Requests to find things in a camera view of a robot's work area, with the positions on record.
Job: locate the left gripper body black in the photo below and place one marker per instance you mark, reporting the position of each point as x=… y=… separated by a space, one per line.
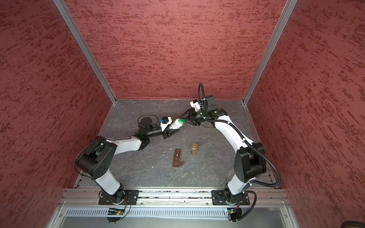
x=165 y=134

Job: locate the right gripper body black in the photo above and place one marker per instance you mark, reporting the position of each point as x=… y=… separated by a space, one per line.
x=197 y=117

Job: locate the white bottle green cap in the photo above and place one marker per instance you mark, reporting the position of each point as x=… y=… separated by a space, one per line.
x=176 y=124

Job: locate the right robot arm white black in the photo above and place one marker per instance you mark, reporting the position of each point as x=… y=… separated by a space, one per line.
x=248 y=165

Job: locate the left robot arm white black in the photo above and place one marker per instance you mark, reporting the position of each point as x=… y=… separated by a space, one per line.
x=96 y=158

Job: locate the amber pill bottle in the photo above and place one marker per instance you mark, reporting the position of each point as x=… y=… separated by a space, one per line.
x=194 y=149

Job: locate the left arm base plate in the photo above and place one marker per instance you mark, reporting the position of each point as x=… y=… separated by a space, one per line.
x=129 y=196

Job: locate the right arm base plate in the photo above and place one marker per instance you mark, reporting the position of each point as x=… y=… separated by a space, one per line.
x=219 y=197

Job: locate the white slotted cable duct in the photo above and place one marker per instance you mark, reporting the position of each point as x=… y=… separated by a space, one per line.
x=174 y=213

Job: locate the aluminium frame rail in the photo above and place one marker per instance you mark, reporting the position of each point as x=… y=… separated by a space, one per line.
x=170 y=197

